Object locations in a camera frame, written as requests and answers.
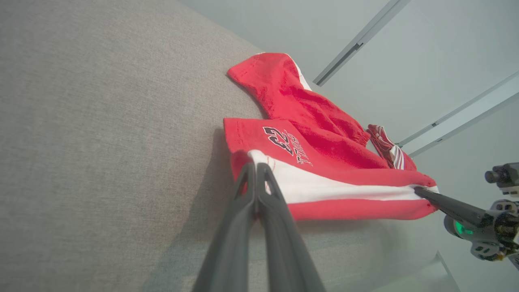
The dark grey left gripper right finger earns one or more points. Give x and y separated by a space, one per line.
284 259

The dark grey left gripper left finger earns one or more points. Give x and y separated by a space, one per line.
231 251

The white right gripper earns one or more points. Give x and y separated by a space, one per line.
498 231

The red basketball jersey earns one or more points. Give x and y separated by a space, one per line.
391 152

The red basketball shorts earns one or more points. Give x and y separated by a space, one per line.
316 121

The white partition panel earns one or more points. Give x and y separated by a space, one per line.
446 48
284 24

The grey fabric sofa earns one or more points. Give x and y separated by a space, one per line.
101 142

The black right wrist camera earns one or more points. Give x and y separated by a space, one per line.
505 175

